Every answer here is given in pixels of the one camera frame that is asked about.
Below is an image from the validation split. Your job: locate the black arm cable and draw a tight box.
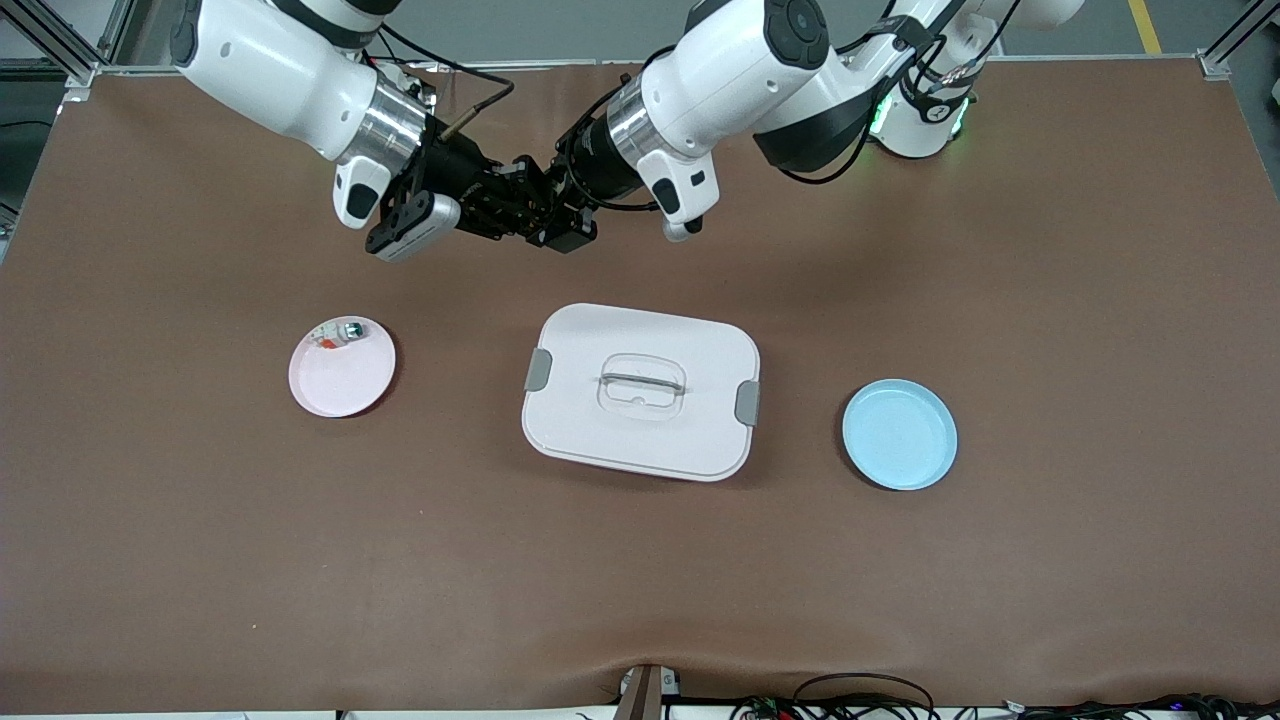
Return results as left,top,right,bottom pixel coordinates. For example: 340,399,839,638
755,0,1023,187
372,22,517,143

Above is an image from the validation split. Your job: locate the tangled cable bundle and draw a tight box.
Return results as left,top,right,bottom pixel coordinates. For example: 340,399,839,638
1000,692,1280,720

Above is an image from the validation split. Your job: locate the light blue round plate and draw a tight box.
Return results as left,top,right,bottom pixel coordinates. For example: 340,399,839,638
841,378,959,492

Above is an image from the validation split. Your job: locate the aluminium frame post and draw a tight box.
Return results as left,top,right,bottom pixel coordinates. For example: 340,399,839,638
0,0,138,89
1198,0,1280,83

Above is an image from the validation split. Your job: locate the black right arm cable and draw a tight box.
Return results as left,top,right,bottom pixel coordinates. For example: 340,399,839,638
372,22,517,143

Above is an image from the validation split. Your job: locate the black looped cable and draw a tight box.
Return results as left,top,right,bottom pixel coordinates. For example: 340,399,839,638
792,672,937,720

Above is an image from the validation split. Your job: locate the pale pink round plate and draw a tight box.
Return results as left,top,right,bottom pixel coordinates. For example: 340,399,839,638
288,316,398,419

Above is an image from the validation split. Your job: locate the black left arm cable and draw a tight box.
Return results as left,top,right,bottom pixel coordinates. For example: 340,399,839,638
755,0,1023,187

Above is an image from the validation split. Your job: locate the pink box with white lid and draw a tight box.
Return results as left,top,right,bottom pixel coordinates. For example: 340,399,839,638
521,303,762,483

